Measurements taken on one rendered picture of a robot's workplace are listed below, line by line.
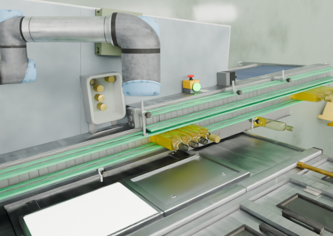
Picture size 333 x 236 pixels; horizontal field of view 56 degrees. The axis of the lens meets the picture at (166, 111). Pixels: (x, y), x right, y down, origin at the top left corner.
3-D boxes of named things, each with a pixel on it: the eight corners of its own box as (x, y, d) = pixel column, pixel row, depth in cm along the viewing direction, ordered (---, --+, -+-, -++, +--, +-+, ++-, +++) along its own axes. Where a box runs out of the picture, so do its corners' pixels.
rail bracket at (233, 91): (220, 92, 183) (238, 95, 172) (220, 80, 181) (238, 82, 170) (225, 91, 185) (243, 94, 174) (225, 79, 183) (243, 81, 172)
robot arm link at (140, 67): (155, 44, 140) (162, 48, 87) (155, 78, 143) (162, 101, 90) (128, 44, 139) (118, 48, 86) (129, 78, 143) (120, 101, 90)
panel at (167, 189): (19, 223, 118) (43, 276, 91) (18, 216, 117) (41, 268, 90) (199, 156, 167) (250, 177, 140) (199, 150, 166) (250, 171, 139)
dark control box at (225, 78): (216, 85, 197) (226, 86, 190) (216, 72, 195) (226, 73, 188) (226, 83, 202) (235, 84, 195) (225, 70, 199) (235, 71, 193)
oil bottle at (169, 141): (149, 141, 158) (175, 152, 141) (148, 130, 157) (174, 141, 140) (158, 138, 162) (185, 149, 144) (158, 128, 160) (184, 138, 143)
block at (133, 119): (127, 126, 157) (134, 129, 151) (125, 107, 154) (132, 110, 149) (133, 124, 159) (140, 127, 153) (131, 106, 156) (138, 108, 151)
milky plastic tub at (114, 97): (85, 122, 150) (92, 125, 143) (79, 75, 144) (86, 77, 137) (118, 114, 160) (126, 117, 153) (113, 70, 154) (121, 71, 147)
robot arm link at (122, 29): (158, 7, 84) (-17, 8, 87) (158, 48, 86) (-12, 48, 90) (162, 10, 95) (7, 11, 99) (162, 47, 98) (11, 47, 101)
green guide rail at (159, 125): (142, 128, 154) (151, 132, 148) (142, 126, 154) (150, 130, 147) (329, 77, 250) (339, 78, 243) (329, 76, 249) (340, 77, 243)
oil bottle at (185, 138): (159, 139, 162) (185, 150, 145) (158, 128, 160) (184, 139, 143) (168, 136, 165) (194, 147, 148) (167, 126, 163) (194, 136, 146)
